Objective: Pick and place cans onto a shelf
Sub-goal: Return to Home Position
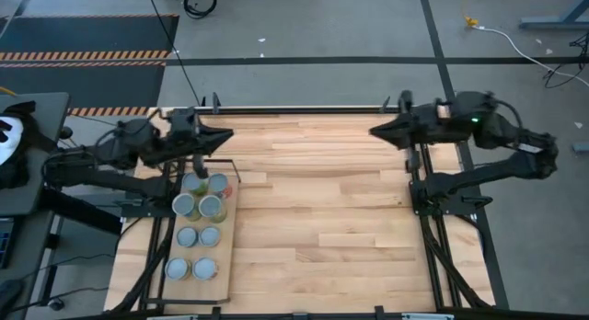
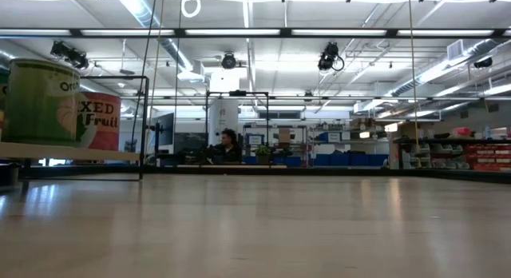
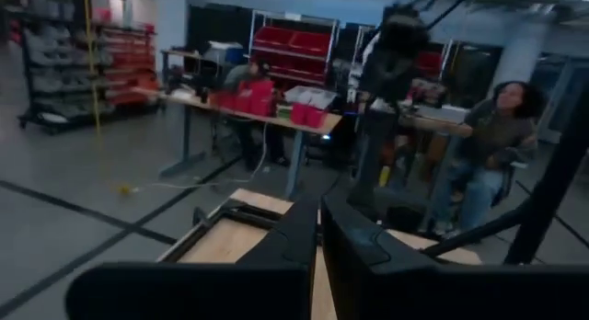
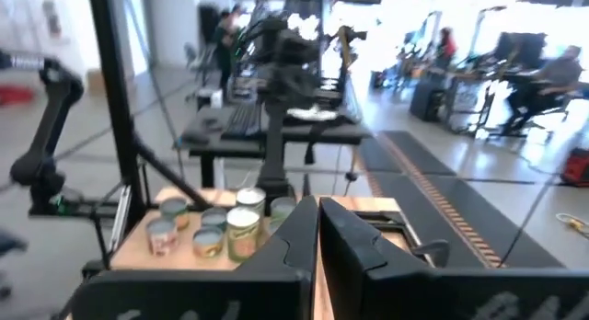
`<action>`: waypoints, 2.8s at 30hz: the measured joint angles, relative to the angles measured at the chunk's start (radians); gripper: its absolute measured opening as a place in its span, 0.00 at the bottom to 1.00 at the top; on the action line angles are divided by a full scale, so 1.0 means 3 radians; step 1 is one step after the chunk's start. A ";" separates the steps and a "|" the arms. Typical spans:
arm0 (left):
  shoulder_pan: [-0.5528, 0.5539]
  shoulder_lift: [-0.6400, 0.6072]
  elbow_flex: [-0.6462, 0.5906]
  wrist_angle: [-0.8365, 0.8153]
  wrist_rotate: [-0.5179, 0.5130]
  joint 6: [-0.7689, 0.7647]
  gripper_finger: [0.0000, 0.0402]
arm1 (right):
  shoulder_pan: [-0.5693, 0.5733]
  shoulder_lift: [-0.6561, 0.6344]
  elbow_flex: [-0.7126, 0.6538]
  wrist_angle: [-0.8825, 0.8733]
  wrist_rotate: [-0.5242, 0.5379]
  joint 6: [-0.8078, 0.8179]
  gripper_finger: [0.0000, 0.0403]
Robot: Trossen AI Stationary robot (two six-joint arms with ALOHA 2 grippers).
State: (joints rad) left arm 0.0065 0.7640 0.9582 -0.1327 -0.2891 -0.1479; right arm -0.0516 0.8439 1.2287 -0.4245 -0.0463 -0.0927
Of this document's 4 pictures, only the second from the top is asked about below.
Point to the white pillar with sign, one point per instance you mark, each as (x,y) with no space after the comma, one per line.
(223,114)

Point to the small green potted plant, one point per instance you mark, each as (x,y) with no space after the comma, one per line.
(262,152)

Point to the tall green Orange can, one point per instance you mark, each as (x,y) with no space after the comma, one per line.
(36,106)

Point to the black ceiling device with loop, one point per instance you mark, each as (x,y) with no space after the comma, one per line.
(329,56)

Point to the black computer monitor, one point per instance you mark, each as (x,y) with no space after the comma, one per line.
(163,130)

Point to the small black ceiling device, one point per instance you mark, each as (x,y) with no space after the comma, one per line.
(483,62)

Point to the pink Mixed Fruit can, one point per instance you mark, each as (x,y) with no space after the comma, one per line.
(101,122)

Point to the blue storage bin row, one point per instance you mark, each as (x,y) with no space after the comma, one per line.
(355,160)

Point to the round black overhead camera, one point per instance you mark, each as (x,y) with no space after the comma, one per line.
(228,61)

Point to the person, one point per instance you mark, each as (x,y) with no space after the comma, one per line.
(227,146)

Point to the dark storage shelving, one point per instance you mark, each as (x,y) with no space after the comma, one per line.
(439,141)

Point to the black aluminium table frame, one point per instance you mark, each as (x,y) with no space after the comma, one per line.
(279,171)

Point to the black ceiling spotlight cluster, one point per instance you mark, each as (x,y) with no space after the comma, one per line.
(70,54)

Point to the wooden shelf with black frame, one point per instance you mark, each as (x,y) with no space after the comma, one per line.
(80,152)

